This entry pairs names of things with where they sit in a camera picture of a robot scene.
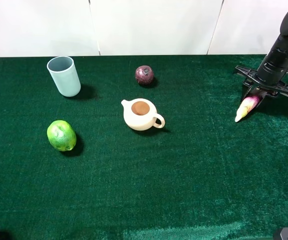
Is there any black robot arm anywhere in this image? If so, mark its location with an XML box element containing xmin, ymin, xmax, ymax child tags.
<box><xmin>234</xmin><ymin>12</ymin><xmax>288</xmax><ymax>100</ymax></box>

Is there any green velvet table cloth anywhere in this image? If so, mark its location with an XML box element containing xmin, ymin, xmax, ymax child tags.
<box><xmin>0</xmin><ymin>55</ymin><xmax>288</xmax><ymax>240</ymax></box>

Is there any purple eggplant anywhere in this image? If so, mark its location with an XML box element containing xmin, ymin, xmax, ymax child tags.
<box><xmin>234</xmin><ymin>95</ymin><xmax>261</xmax><ymax>122</ymax></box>

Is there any dark purple round fruit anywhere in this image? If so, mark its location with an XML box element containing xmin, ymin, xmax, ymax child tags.
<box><xmin>135</xmin><ymin>65</ymin><xmax>154</xmax><ymax>85</ymax></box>

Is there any light blue plastic cup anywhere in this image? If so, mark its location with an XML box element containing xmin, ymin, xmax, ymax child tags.
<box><xmin>47</xmin><ymin>56</ymin><xmax>81</xmax><ymax>97</ymax></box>

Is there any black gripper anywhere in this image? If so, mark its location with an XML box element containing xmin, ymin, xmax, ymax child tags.
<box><xmin>234</xmin><ymin>65</ymin><xmax>288</xmax><ymax>108</ymax></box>

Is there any cream ceramic teapot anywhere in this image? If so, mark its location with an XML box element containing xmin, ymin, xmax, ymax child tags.
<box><xmin>121</xmin><ymin>98</ymin><xmax>165</xmax><ymax>131</ymax></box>

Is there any green lime fruit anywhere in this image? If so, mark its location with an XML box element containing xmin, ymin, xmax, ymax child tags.
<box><xmin>47</xmin><ymin>120</ymin><xmax>77</xmax><ymax>152</ymax></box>

